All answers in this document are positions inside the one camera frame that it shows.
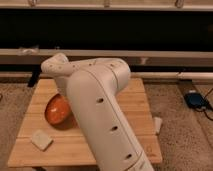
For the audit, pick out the orange ceramic bowl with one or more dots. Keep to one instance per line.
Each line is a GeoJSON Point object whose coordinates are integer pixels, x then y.
{"type": "Point", "coordinates": [57, 110]}

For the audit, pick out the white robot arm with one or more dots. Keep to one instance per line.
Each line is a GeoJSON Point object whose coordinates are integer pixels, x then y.
{"type": "Point", "coordinates": [90, 87]}

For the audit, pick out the white object beside table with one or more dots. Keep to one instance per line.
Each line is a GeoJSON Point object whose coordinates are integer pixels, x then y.
{"type": "Point", "coordinates": [157, 124]}

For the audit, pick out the black table leg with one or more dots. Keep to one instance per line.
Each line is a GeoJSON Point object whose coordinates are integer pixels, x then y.
{"type": "Point", "coordinates": [33, 79]}

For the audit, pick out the beige rectangular sponge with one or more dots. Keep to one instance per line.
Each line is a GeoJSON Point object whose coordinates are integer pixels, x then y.
{"type": "Point", "coordinates": [41, 140]}

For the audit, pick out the blue device on floor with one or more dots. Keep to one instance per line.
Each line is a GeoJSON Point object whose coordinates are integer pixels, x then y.
{"type": "Point", "coordinates": [194, 100]}

